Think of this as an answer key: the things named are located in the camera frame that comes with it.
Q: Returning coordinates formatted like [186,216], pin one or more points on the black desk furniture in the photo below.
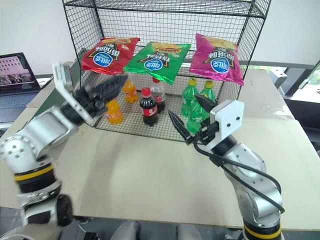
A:
[297,77]

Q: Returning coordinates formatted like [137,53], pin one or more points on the green chip bag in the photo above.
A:
[157,63]

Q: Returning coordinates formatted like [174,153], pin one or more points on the green soda bottle yellow cap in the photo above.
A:
[188,96]
[196,117]
[209,91]

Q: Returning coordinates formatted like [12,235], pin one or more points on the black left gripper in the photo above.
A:
[87,101]

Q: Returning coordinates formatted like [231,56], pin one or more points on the magenta chip bag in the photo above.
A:
[216,61]

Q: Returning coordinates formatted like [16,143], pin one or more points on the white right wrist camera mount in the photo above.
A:
[228,120]

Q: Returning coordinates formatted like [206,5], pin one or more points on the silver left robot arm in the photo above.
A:
[37,140]

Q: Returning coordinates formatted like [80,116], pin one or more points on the cola bottle red cap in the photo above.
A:
[148,108]
[160,96]

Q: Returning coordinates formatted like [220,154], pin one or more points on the orange soda bottle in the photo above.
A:
[130,91]
[114,112]

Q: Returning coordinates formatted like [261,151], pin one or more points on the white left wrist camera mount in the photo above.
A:
[66,97]

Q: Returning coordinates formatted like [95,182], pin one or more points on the grey rounded shape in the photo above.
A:
[125,230]

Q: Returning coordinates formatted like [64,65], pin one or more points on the open laptop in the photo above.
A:
[15,85]

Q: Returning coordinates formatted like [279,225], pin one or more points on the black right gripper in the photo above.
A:
[207,132]

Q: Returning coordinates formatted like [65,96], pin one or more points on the red chip bag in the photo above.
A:
[105,58]

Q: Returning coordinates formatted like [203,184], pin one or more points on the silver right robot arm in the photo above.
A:
[252,180]

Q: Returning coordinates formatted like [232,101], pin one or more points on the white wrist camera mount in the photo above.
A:
[66,97]
[228,120]

